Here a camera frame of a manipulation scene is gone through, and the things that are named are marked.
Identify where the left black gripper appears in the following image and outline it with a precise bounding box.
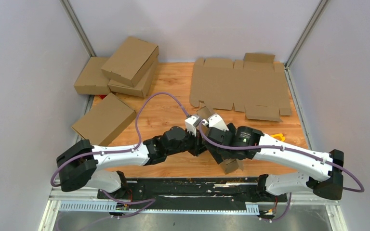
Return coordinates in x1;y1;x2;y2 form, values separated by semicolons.
167;127;209;157

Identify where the cardboard box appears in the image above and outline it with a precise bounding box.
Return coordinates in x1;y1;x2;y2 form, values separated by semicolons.
108;59;159;98
101;36;159;87
72;93;136;146
74;57;111;95
197;103;243;175

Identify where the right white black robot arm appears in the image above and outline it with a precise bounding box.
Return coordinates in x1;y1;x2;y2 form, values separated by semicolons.
202;123;344;201

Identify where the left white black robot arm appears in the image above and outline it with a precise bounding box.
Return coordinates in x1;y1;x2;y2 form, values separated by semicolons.
51;126;207;199

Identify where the yellow triangle piece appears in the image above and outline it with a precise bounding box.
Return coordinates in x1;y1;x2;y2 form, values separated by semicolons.
270;133;286;142

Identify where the flat cardboard sheet underneath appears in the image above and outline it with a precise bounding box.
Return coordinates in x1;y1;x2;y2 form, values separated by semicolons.
189;53;292;122

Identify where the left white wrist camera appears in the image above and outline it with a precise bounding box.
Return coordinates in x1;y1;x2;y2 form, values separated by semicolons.
185;115;202;136

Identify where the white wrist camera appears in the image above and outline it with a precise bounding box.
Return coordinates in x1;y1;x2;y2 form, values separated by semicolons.
185;115;202;136
202;114;229;131

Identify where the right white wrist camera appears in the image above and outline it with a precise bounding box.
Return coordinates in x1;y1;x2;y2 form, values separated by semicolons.
202;114;229;131

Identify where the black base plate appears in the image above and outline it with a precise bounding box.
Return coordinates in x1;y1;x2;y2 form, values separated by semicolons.
110;177;288;211

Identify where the aluminium slotted rail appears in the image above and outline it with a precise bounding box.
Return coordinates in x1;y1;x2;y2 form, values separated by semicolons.
49;179;260;216

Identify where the right aluminium corner post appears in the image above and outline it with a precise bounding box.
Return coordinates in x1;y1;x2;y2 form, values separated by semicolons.
285;0;330;68

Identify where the aluminium corner post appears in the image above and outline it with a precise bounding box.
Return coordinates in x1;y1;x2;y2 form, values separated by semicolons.
285;0;330;68
60;0;96;57

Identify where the left aluminium corner post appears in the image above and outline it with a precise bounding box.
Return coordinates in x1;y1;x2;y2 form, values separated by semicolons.
60;0;96;57

